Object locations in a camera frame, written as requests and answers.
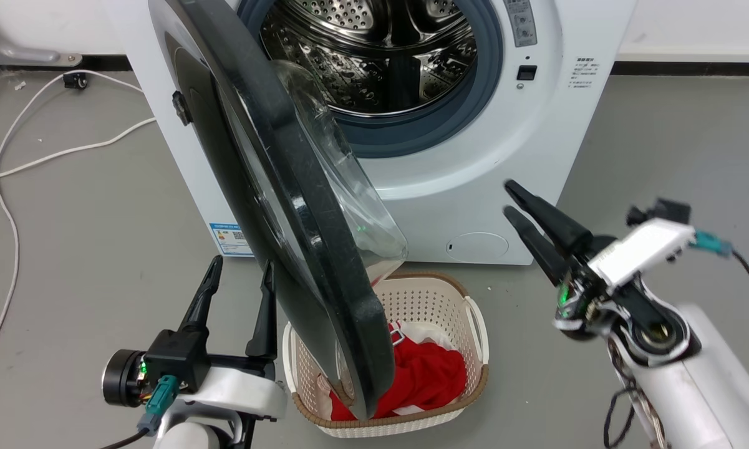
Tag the blue energy label sticker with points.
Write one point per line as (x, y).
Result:
(229, 240)

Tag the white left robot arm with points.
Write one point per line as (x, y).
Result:
(187, 436)

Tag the grey washer warning label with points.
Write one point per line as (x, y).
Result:
(521, 22)

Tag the white front-load washing machine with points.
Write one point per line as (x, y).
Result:
(505, 162)

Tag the white garment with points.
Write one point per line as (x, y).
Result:
(433, 337)

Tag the perforated steel washer drum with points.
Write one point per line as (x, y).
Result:
(380, 56)

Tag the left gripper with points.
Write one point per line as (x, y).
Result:
(181, 358)

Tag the cream perforated plastic laundry basket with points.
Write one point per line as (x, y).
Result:
(433, 299)

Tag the black round glass washer door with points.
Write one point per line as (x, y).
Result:
(274, 187)

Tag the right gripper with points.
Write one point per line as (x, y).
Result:
(636, 249)

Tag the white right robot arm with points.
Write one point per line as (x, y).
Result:
(711, 386)

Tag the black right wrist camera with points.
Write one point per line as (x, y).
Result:
(667, 210)

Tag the grey-blue rubber door gasket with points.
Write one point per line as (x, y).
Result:
(424, 134)

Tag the red garment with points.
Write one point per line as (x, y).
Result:
(430, 377)

